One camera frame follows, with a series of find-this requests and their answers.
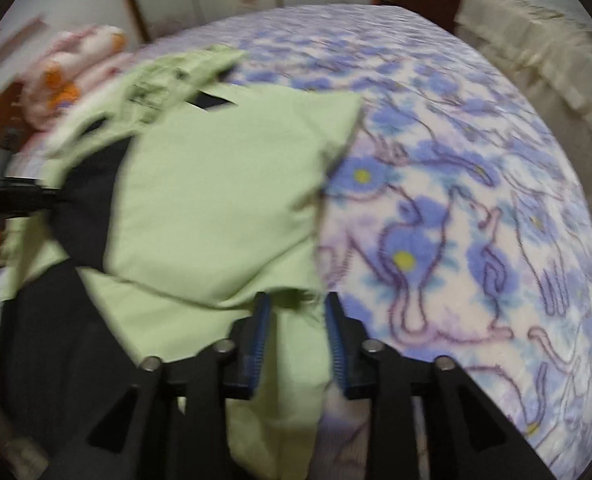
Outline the green and black jacket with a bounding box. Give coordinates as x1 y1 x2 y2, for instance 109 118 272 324
0 45 364 480

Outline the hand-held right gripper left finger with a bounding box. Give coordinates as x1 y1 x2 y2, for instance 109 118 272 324
51 292 272 480

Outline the pink bear print quilt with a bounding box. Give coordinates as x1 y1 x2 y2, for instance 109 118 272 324
18 24 137 131

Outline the beige covered furniture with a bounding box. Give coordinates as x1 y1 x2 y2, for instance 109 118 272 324
453 0 592 281

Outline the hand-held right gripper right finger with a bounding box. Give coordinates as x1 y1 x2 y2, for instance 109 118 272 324
324 291 557 480

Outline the pink wall strip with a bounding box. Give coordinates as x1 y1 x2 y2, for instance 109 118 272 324
0 16 48 67

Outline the blue floral blanket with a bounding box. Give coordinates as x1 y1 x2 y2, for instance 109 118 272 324
21 4 592 480

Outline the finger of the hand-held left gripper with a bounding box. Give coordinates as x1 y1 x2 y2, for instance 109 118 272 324
6 178 66 212

